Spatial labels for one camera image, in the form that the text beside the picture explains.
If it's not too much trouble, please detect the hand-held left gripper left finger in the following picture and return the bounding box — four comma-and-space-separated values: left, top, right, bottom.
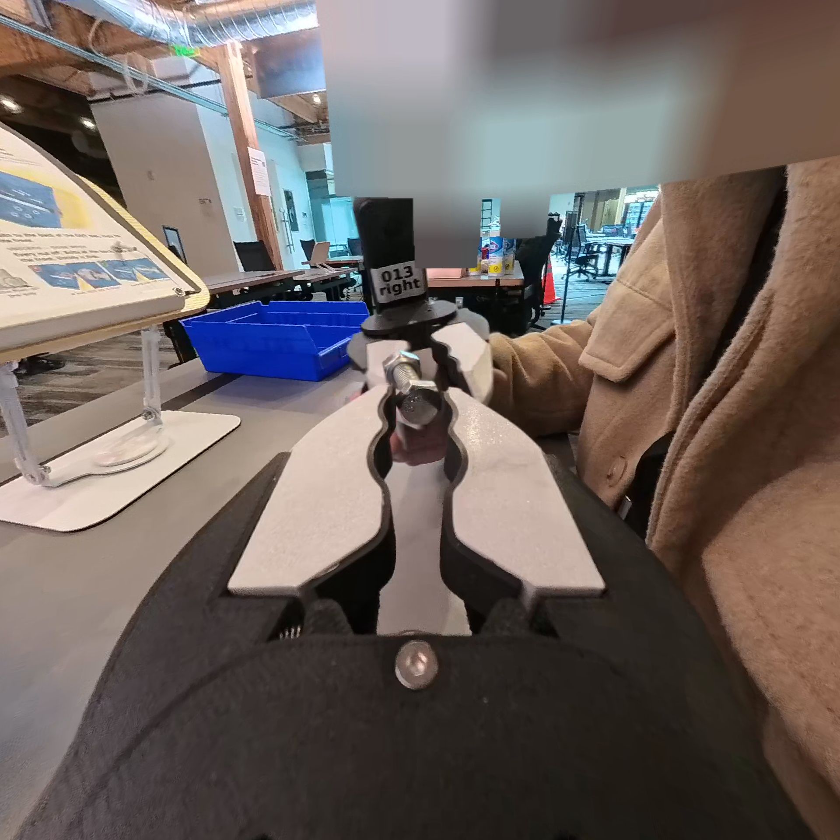
227, 385, 399, 597

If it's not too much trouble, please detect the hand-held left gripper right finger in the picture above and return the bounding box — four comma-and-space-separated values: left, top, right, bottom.
440, 387, 607, 599

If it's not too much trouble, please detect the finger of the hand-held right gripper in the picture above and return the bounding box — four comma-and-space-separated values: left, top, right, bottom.
430, 322, 494, 409
363, 340, 411, 396

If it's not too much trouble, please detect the silver hex bolt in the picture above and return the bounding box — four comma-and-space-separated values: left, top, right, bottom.
386, 360, 441, 429

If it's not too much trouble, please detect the grey desk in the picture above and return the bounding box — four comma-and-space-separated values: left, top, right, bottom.
0, 357, 592, 840

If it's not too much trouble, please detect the person's right hand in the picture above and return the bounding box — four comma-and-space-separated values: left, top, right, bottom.
388, 420, 450, 466

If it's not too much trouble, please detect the wooden supply table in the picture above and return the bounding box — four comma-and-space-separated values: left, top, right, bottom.
425, 261, 526, 336

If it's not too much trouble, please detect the black office chair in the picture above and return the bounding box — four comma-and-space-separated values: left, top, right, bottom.
233, 239, 278, 273
515, 233, 560, 332

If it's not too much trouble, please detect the blue plastic bin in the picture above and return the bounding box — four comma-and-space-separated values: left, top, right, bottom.
179, 300, 370, 383

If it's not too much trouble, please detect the black inner garment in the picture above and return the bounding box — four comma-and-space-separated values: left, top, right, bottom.
617, 427, 680, 529

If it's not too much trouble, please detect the long brown table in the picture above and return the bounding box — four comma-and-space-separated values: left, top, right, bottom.
200, 259, 365, 304

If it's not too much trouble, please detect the instruction sheet on stand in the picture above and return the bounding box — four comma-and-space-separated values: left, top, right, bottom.
0, 121, 242, 534

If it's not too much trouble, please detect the beige coat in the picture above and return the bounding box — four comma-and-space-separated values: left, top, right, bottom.
577, 157, 840, 840

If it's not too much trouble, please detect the printed instruction sheet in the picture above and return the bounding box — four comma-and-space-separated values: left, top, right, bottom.
0, 125, 181, 329

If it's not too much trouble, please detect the rectangular metal duct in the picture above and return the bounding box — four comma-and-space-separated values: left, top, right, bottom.
255, 36, 327, 101

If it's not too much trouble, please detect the wooden post with notice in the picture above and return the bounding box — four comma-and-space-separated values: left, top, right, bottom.
217, 41, 284, 271

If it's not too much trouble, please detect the silver spiral duct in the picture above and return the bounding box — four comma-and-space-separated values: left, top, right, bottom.
72, 0, 319, 48

